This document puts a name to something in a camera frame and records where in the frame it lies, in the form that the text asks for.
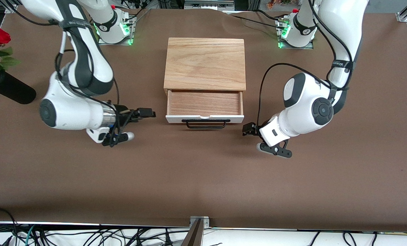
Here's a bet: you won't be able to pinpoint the black metal drawer handle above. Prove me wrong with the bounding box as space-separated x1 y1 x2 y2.
182 119 231 129

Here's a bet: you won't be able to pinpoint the white-fronted wooden drawer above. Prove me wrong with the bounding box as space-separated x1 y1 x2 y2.
165 90 245 124

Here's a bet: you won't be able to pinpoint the light wooden drawer cabinet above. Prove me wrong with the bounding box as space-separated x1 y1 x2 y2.
164 38 247 99

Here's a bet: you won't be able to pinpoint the brown paper table cover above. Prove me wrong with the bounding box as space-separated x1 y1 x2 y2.
0 5 407 233

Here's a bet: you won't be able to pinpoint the black cylindrical vase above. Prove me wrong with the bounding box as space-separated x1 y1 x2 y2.
0 70 37 105

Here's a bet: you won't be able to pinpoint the grey power strip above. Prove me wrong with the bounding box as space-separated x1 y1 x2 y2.
185 0 235 10

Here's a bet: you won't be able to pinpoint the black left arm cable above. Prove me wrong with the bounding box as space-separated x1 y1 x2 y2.
257 0 354 128

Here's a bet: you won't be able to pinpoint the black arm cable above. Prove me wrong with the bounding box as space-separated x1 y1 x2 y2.
0 0 136 147
257 0 354 128

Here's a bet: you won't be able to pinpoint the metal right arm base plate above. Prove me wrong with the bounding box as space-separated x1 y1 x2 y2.
98 15 136 45

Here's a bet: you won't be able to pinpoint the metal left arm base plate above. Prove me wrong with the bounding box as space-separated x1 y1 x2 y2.
277 17 314 49

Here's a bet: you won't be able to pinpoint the black base connector cables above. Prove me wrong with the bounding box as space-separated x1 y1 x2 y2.
114 0 150 22

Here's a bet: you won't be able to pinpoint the long black table cable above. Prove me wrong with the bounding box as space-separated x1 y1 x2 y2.
230 15 281 29

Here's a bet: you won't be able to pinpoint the short black table cable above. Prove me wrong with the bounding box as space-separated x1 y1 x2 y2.
256 9 283 22

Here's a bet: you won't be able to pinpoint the aluminium table edge rail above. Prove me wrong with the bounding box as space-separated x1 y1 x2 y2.
0 221 407 236

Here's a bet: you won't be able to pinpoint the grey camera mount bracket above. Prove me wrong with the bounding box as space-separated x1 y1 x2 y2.
181 216 210 246

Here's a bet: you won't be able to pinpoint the tangled black cable bundle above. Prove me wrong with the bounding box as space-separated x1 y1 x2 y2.
36 228 190 246

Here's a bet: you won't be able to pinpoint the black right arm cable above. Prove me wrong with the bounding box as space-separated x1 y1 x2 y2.
0 0 136 147

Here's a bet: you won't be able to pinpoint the black looped floor cable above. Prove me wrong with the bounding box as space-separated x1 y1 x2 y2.
0 207 18 246

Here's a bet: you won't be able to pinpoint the teal cable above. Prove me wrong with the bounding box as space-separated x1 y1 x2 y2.
24 225 36 246

